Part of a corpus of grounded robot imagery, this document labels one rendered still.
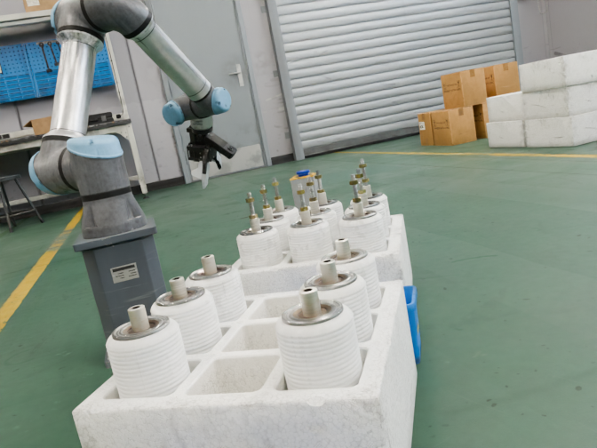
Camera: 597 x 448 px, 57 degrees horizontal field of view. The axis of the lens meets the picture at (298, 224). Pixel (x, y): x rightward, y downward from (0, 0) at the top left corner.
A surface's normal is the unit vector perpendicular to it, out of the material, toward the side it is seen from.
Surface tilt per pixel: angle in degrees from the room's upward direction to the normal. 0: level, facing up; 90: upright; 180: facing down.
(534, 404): 0
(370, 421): 90
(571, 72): 90
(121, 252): 90
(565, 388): 0
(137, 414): 90
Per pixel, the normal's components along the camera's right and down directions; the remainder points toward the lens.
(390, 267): -0.20, 0.22
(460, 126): 0.27, 0.13
